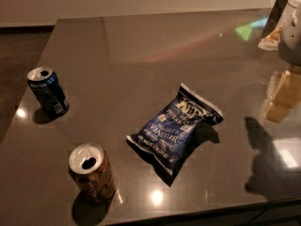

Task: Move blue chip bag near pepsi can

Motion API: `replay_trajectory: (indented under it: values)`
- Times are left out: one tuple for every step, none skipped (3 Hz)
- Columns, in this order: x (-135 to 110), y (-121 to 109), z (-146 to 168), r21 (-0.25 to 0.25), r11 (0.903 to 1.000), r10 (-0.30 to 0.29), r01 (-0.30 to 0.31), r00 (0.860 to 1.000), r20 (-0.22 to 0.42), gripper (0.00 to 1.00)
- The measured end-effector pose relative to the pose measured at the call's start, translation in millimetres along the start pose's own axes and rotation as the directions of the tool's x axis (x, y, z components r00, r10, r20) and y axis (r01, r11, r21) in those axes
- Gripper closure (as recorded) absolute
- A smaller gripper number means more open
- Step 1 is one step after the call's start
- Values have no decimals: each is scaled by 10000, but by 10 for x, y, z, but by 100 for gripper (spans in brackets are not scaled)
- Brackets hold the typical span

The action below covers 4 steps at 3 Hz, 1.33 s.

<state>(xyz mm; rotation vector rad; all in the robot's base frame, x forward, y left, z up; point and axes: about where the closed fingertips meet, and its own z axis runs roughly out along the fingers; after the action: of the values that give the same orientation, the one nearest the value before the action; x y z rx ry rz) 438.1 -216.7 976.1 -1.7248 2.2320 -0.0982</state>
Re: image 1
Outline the blue chip bag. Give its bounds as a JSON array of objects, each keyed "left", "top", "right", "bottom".
[{"left": 126, "top": 83, "right": 224, "bottom": 175}]

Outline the orange soda can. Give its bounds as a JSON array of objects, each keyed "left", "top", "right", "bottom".
[{"left": 69, "top": 143, "right": 116, "bottom": 203}]

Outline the blue pepsi can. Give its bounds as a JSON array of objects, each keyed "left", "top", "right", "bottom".
[{"left": 27, "top": 67, "right": 69, "bottom": 118}]

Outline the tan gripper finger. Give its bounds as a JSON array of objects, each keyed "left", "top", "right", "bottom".
[
  {"left": 258, "top": 26, "right": 282, "bottom": 51},
  {"left": 262, "top": 67, "right": 301, "bottom": 122}
]

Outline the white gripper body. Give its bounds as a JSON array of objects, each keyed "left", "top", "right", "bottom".
[{"left": 278, "top": 7, "right": 301, "bottom": 66}]

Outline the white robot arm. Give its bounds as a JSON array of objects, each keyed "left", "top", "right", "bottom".
[{"left": 258, "top": 0, "right": 301, "bottom": 122}]

